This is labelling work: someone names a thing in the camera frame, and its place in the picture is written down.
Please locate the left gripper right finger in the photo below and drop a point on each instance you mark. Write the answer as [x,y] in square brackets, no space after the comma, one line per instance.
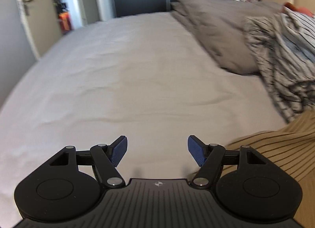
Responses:
[210,160]

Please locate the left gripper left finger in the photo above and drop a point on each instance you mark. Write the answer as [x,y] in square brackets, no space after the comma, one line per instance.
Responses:
[105,160]

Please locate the tan striped shirt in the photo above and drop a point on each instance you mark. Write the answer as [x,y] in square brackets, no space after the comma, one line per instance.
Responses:
[267,181]

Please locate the white bed sheet mattress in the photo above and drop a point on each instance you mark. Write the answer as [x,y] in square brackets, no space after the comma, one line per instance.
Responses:
[145,77]

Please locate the grey pillow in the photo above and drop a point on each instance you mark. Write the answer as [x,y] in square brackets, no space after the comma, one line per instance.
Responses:
[219,26]

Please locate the grey striped garment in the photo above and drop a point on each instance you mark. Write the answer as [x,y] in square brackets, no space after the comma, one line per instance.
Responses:
[283,48]

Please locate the beige room door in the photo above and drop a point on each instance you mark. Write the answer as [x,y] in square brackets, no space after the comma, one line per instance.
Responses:
[40,22]

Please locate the rust red fleece blanket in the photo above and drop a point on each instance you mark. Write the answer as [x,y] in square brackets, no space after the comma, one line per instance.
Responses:
[302,10]

